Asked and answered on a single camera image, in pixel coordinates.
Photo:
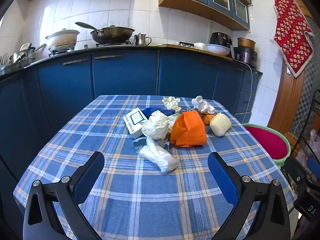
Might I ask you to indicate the dark metal wok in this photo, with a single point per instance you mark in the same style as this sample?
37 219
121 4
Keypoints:
112 35

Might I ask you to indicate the green red plastic bucket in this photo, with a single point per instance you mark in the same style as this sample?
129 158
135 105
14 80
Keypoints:
267 142

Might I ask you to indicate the wooden door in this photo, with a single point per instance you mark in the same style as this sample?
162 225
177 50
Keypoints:
287 100

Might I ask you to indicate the blue kitchen base cabinet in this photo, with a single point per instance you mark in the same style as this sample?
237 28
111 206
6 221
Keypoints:
120 75

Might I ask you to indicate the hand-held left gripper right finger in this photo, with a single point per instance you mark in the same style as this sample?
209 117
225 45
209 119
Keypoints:
222 180

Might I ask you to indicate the black gas stove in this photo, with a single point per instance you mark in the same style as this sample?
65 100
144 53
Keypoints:
60 52

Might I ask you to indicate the dark blue cloth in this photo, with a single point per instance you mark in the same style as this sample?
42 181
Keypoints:
160 111

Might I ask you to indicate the white cooking pot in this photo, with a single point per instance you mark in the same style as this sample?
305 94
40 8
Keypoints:
62 38

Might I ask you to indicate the small white bowl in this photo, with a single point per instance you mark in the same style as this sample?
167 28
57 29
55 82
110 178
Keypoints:
200 45

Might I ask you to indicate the blue plaid tablecloth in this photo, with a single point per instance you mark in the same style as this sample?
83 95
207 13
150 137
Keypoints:
125 205

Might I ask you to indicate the red patterned quilted cloth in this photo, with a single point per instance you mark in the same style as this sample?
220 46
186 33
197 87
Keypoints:
292 30

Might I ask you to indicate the brown pot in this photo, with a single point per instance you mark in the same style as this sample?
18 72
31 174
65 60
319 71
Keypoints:
246 43

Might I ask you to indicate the black air fryer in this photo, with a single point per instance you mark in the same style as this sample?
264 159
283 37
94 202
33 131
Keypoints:
220 38

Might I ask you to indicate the cream tissue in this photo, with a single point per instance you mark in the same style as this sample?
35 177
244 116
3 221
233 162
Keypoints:
171 102

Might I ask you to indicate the brown lumpy scrap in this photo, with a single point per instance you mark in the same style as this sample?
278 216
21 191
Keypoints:
207 120

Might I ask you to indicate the orange mesh cloth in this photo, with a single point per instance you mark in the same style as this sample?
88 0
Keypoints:
190 130

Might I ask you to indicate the steel kettle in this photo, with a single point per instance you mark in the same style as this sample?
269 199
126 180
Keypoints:
140 40

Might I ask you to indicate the white medicine box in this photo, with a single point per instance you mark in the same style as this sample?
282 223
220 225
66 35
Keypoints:
135 120

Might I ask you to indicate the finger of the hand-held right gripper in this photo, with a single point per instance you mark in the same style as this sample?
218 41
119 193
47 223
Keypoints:
314 165
296 172

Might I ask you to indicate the white tissue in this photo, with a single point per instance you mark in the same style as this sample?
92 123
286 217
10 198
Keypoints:
203 106

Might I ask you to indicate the white crumpled paper ball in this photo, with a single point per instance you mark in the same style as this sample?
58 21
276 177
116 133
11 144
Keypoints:
155 126

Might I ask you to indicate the dark rice cooker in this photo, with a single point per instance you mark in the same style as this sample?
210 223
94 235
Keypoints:
246 56

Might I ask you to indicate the clear plastic bag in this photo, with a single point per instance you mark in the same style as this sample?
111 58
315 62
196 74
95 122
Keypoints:
315 140
160 157

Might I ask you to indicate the large white bowl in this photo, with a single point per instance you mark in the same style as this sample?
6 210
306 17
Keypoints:
217 50

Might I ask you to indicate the cream foam block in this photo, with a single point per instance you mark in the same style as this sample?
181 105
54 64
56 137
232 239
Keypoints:
220 125

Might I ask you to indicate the black metal rack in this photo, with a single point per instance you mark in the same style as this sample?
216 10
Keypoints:
306 112

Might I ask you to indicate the steel lidded pot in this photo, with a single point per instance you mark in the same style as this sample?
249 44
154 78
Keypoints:
22 56

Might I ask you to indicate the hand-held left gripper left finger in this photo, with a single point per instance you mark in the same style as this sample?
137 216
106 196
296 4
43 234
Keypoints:
90 175

